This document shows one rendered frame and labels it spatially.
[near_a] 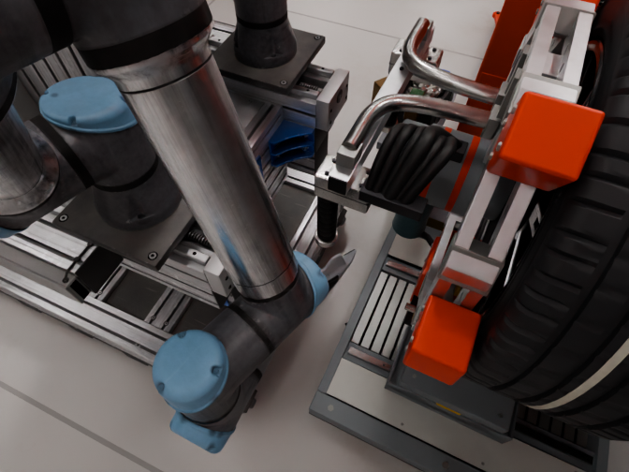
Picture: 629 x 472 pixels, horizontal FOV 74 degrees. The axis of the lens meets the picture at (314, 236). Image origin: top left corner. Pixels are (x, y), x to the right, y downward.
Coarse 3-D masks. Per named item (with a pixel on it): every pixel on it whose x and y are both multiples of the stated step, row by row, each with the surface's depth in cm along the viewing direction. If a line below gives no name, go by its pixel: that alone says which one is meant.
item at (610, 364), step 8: (624, 344) 45; (616, 352) 45; (624, 352) 45; (608, 360) 46; (616, 360) 46; (600, 368) 47; (608, 368) 47; (592, 376) 48; (600, 376) 48; (584, 384) 50; (592, 384) 49; (576, 392) 51; (560, 400) 54; (568, 400) 53; (536, 408) 62; (544, 408) 59
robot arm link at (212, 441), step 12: (252, 384) 55; (240, 396) 51; (240, 408) 52; (180, 420) 50; (192, 420) 56; (216, 420) 57; (228, 420) 51; (180, 432) 50; (192, 432) 49; (204, 432) 49; (216, 432) 50; (228, 432) 52; (204, 444) 49; (216, 444) 50
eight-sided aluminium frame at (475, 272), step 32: (576, 0) 58; (544, 32) 53; (576, 32) 53; (512, 64) 81; (544, 64) 50; (576, 64) 50; (512, 96) 49; (576, 96) 47; (480, 192) 50; (512, 192) 52; (448, 224) 98; (512, 224) 50; (448, 256) 53; (480, 256) 51; (448, 288) 88; (480, 288) 53
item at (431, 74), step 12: (420, 24) 73; (432, 24) 76; (408, 36) 72; (420, 36) 72; (408, 48) 70; (528, 48) 58; (408, 60) 69; (420, 60) 68; (420, 72) 68; (432, 72) 66; (444, 72) 66; (432, 84) 68; (444, 84) 66; (456, 84) 65; (468, 84) 65; (480, 84) 65; (504, 84) 64; (468, 96) 66; (480, 96) 65; (492, 96) 64; (504, 96) 62; (492, 108) 65
